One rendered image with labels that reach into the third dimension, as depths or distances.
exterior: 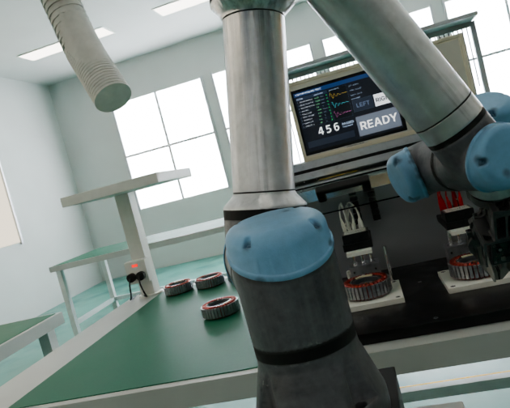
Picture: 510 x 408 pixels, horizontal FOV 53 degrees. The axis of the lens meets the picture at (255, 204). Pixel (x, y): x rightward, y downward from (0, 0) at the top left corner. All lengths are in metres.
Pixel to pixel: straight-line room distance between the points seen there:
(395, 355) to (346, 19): 0.63
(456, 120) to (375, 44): 0.12
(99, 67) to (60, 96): 6.75
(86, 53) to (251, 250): 1.85
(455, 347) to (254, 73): 0.61
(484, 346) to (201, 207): 7.18
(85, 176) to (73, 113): 1.02
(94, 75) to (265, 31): 1.58
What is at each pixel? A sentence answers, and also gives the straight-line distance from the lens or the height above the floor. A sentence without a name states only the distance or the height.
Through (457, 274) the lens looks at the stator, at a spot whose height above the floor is 0.80.
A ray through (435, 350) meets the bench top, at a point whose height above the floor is 0.73.
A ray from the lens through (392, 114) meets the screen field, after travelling 1.32.
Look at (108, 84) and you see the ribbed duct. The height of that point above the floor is 1.61.
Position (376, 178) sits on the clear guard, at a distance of 1.07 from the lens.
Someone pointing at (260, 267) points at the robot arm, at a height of 1.03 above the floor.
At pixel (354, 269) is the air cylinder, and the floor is 0.82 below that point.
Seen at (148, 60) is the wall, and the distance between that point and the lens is 8.33.
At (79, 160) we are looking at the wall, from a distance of 8.79.
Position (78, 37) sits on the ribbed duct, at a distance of 2.35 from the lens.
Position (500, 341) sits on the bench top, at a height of 0.73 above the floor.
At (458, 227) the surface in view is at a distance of 1.27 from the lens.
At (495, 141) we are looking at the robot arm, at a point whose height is 1.09.
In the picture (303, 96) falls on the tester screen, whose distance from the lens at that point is 1.33.
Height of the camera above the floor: 1.13
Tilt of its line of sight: 4 degrees down
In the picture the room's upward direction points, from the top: 15 degrees counter-clockwise
